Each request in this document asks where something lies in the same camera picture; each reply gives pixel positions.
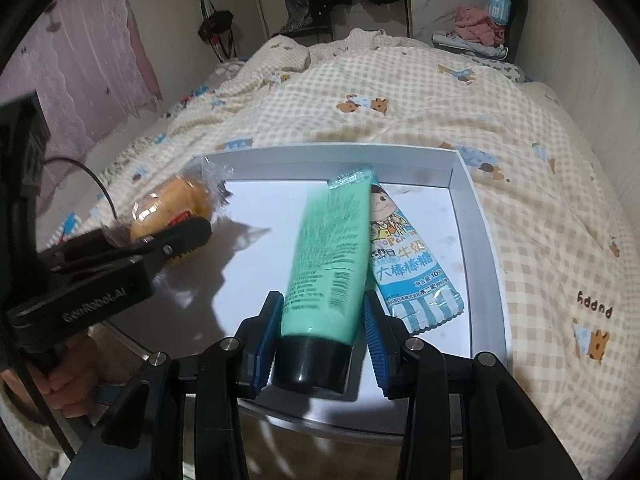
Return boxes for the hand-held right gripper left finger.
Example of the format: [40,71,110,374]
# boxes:
[65,290,286,480]

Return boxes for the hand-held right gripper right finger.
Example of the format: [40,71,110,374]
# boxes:
[362,290,583,480]

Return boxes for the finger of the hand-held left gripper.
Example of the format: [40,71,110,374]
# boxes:
[105,216,213,272]

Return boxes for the bread bun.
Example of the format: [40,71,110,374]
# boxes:
[107,167,233,266]

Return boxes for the blue cartoon lollipop packet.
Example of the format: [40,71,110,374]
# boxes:
[367,182,465,337]

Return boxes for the white cardboard box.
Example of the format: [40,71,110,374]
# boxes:
[107,142,511,448]

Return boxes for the green tube with black cap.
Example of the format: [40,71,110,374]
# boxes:
[270,169,378,395]

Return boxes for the person's left hand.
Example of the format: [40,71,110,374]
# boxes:
[0,332,101,418]

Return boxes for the cartoon print bedsheet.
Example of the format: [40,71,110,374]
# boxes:
[50,85,226,241]

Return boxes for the pink lace curtain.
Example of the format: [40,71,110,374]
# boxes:
[0,0,166,221]

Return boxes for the black hanging bag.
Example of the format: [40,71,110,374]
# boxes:
[197,0,236,63]

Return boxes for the chair with striped cloth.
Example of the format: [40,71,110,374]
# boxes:
[272,0,335,43]

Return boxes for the checkered cartoon bear quilt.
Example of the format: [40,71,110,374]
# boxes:
[0,27,640,480]

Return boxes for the heart print pillow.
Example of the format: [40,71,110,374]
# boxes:
[470,55,526,83]

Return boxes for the folded light clothes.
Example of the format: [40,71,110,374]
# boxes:
[432,30,506,53]

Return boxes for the pink crumpled clothes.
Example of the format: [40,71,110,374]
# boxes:
[452,5,507,46]

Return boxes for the dark high-back chair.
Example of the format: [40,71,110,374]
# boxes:
[432,0,529,63]

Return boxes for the light blue tissue package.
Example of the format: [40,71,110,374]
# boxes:
[485,0,512,26]

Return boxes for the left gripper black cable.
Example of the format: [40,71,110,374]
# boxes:
[42,158,121,223]

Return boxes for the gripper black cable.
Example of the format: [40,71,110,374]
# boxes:
[42,158,121,223]
[0,305,78,458]

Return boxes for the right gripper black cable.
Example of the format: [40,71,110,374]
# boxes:
[0,305,78,458]

